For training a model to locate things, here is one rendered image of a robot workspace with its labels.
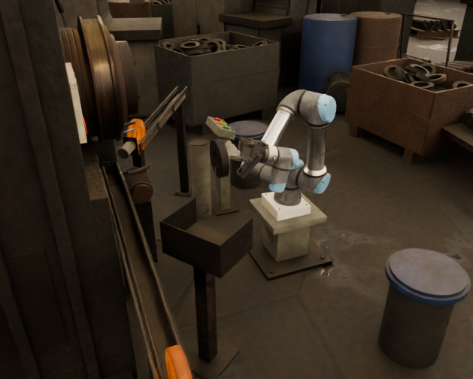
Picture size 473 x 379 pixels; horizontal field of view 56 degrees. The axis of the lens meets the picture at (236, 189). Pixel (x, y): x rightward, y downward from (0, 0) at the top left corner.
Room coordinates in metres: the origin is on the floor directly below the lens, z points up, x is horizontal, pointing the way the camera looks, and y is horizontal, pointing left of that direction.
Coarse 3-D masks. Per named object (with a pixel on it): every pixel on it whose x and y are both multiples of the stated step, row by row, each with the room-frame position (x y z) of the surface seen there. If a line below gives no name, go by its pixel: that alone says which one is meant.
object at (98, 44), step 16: (96, 16) 1.72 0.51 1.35; (96, 32) 1.59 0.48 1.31; (96, 48) 1.54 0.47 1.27; (96, 64) 1.51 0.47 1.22; (112, 64) 1.51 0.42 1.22; (96, 80) 1.48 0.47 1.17; (112, 80) 1.50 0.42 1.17; (112, 96) 1.49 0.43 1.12; (112, 112) 1.50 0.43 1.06; (112, 128) 1.52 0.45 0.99
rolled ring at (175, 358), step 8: (168, 352) 0.71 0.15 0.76; (176, 352) 0.71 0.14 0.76; (168, 360) 0.72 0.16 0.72; (176, 360) 0.68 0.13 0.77; (184, 360) 0.68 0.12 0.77; (168, 368) 0.73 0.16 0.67; (176, 368) 0.66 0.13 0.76; (184, 368) 0.66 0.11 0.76; (168, 376) 0.74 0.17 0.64; (176, 376) 0.65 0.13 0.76; (184, 376) 0.65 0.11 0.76
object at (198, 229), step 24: (168, 216) 1.35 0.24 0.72; (192, 216) 1.46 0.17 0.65; (168, 240) 1.30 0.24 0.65; (192, 240) 1.24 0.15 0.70; (216, 240) 1.37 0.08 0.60; (240, 240) 1.27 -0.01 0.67; (192, 264) 1.24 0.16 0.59; (216, 264) 1.18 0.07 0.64; (216, 336) 1.35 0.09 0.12; (192, 360) 1.31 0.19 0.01; (216, 360) 1.31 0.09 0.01
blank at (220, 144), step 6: (210, 144) 1.67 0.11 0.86; (216, 144) 1.59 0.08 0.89; (222, 144) 1.59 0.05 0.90; (210, 150) 1.67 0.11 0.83; (216, 150) 1.60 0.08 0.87; (222, 150) 1.57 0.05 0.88; (210, 156) 1.68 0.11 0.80; (216, 156) 1.65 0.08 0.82; (222, 156) 1.55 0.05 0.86; (228, 156) 1.56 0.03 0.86; (216, 162) 1.63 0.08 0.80; (222, 162) 1.54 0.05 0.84; (228, 162) 1.55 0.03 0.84; (216, 168) 1.61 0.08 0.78; (222, 168) 1.54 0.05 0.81; (228, 168) 1.55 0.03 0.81; (216, 174) 1.61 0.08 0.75; (222, 174) 1.55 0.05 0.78; (228, 174) 1.57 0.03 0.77
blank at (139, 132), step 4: (132, 120) 2.17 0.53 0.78; (136, 120) 2.17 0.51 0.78; (140, 120) 2.20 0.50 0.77; (132, 124) 2.14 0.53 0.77; (136, 124) 2.16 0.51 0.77; (140, 124) 2.20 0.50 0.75; (128, 128) 2.12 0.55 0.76; (136, 128) 2.15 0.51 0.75; (140, 128) 2.20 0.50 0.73; (144, 128) 2.24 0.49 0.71; (128, 132) 2.11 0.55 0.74; (132, 132) 2.11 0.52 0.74; (136, 132) 2.21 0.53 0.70; (140, 132) 2.21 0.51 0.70; (144, 132) 2.24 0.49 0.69; (128, 136) 2.11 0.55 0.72; (132, 136) 2.10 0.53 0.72; (136, 136) 2.20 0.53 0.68; (140, 136) 2.20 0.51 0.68; (140, 140) 2.18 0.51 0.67
